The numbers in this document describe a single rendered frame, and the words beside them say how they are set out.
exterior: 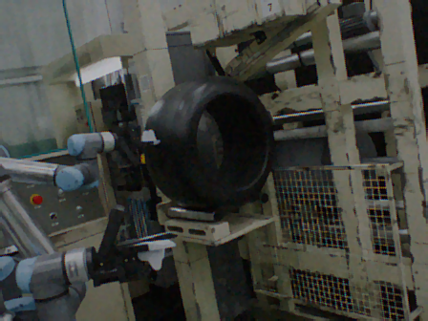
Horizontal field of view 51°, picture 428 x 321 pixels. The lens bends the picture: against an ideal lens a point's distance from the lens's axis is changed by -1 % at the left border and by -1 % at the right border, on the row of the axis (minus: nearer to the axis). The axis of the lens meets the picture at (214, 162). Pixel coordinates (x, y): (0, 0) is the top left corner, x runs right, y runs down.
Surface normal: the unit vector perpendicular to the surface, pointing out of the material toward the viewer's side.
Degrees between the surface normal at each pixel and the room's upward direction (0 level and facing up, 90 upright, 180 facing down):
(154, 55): 90
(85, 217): 90
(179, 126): 73
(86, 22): 90
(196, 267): 90
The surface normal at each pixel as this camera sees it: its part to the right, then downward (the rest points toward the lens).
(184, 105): -0.07, -0.40
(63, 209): 0.64, -0.04
